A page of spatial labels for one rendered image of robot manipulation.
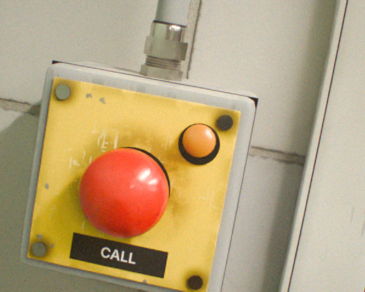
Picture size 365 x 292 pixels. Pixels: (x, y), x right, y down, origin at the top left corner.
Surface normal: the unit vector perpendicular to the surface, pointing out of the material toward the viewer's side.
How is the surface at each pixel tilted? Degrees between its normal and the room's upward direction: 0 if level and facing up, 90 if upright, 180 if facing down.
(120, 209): 97
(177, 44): 90
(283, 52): 90
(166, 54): 90
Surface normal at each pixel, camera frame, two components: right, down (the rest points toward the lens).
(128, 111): -0.12, 0.12
